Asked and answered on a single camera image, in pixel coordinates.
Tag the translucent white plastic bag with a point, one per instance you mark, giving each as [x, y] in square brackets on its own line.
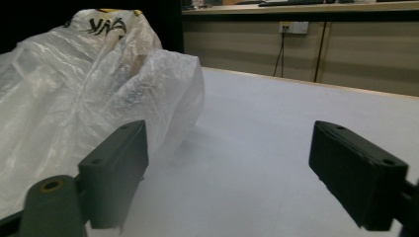
[82, 92]

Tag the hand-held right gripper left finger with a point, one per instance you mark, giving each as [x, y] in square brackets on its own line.
[115, 171]

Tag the wooden desk with panels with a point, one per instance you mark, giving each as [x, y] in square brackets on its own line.
[362, 52]

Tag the white wall outlet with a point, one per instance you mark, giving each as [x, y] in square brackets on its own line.
[296, 27]

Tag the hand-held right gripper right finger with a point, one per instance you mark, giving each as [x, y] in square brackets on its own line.
[359, 177]

